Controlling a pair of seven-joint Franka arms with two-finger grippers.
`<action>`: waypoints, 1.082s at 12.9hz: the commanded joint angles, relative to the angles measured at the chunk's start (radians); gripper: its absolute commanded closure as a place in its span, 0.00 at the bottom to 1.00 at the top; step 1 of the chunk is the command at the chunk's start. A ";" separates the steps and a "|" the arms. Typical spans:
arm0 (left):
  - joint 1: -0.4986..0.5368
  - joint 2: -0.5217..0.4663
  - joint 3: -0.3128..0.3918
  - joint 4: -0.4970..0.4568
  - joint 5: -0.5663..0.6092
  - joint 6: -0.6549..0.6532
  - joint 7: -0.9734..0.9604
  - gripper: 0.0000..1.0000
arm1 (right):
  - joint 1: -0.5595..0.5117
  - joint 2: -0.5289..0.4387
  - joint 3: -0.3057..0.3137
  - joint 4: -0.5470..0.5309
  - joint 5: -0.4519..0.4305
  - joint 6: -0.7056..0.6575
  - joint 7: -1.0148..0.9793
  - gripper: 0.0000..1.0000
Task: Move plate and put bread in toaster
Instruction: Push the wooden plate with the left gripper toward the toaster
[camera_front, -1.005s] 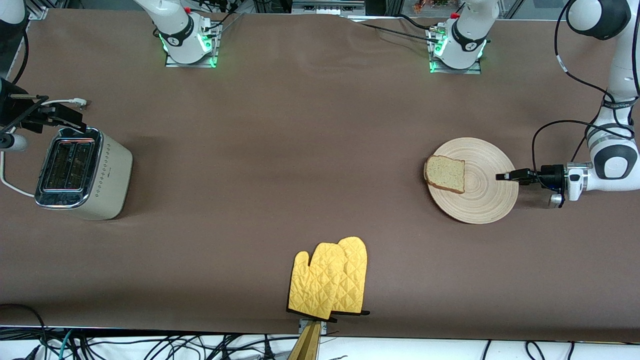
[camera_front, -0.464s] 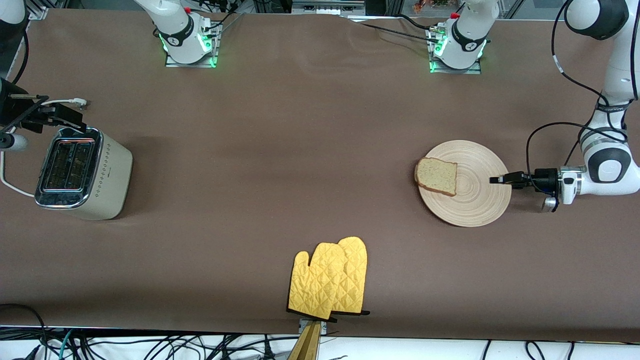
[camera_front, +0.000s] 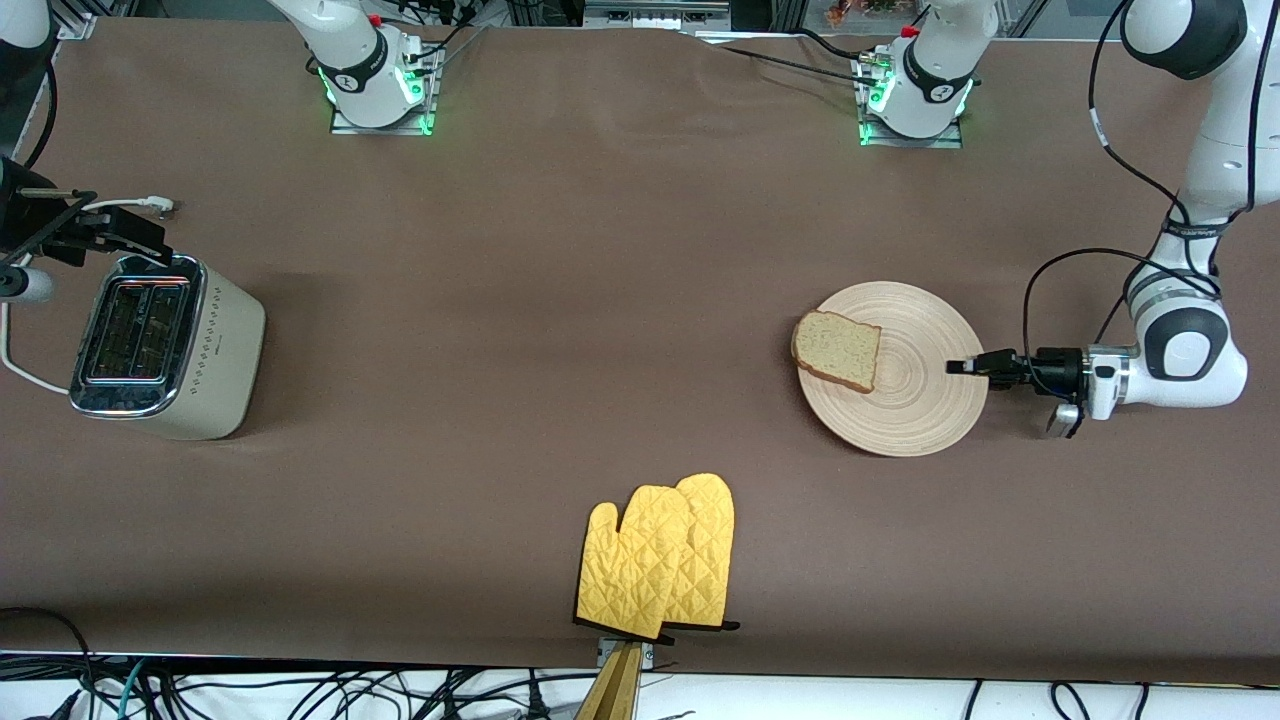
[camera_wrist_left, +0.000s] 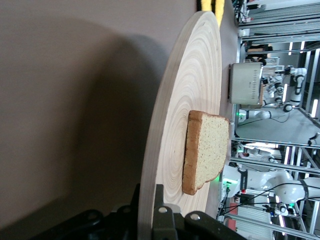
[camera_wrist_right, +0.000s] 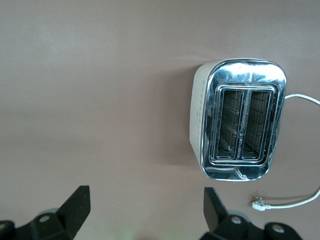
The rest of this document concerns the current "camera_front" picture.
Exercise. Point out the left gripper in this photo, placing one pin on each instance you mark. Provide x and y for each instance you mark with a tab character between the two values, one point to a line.
1058	368

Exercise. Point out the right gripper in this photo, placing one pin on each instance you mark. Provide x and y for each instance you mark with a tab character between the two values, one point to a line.
22	215

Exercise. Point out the round wooden plate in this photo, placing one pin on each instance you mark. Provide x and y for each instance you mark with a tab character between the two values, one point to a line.
920	400

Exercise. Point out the slice of brown bread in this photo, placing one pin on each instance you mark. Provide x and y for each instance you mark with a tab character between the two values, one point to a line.
838	350

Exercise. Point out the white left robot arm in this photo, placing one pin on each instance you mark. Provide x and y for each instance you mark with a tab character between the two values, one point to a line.
1220	130

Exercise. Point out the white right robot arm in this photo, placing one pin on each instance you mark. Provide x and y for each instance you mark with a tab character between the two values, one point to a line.
350	50

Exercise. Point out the cream and chrome toaster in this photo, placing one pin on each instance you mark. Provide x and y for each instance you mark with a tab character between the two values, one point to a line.
215	340

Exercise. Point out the small metal clamp plate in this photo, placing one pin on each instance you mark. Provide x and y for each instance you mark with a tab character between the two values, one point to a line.
650	655

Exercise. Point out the yellow quilted oven mitt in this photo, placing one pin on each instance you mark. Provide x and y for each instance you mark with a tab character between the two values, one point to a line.
630	570
712	540

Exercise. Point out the brown table cover sheet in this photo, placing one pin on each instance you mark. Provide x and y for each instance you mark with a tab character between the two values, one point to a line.
600	250

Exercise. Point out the grey metal box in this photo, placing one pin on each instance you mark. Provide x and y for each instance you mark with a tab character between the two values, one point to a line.
655	12

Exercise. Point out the brass coloured stand beam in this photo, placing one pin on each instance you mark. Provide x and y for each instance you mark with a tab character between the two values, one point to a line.
615	690

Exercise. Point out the aluminium frame profile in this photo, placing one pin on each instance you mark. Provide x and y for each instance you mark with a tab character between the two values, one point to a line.
90	15

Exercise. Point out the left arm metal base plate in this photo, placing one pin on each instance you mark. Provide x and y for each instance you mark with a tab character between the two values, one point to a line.
945	142

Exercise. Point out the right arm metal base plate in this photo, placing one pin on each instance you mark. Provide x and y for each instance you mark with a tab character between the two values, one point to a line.
380	128

